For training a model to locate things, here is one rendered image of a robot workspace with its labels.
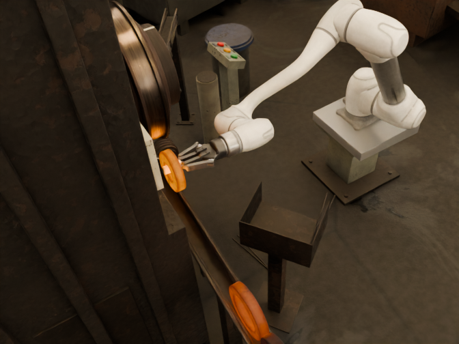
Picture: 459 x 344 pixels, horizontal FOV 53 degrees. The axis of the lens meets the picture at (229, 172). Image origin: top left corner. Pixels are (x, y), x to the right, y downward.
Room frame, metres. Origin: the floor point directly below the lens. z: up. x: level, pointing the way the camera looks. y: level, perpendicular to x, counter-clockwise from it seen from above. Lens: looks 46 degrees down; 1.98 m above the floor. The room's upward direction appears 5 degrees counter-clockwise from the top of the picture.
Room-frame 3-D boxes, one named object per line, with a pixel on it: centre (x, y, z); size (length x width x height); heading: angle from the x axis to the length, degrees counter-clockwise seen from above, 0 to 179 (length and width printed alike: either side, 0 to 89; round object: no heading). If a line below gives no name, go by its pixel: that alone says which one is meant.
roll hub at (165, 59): (1.35, 0.22, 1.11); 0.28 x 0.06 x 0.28; 27
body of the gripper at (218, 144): (1.20, 0.06, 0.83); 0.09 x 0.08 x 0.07; 117
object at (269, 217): (0.99, -0.18, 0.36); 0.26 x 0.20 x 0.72; 62
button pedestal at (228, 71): (2.24, -0.04, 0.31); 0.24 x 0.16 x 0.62; 27
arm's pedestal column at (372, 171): (1.83, -0.70, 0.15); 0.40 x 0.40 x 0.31; 26
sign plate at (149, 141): (0.95, 0.25, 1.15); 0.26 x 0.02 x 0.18; 27
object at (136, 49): (1.30, 0.30, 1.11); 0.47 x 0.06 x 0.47; 27
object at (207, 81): (2.13, 0.08, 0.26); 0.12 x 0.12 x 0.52
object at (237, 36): (2.71, -0.07, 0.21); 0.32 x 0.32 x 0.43
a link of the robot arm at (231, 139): (1.24, -0.01, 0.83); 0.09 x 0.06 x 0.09; 27
